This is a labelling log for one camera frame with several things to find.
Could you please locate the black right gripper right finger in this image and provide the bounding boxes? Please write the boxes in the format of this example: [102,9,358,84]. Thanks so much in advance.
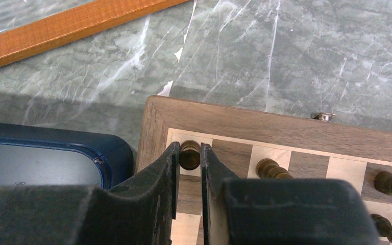
[200,143,379,244]

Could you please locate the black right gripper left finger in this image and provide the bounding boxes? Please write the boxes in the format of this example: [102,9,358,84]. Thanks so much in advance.
[0,142,180,244]

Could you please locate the dark pawn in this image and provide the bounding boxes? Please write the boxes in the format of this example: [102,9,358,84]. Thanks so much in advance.
[179,140,200,170]

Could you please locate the wooden chess board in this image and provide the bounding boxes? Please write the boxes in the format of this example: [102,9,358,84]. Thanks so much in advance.
[135,96,392,244]

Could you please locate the blue metal tin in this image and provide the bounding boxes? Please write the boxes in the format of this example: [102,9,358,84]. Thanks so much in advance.
[0,123,134,189]

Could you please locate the orange wooden rack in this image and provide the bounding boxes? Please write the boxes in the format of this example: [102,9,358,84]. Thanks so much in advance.
[0,0,184,67]

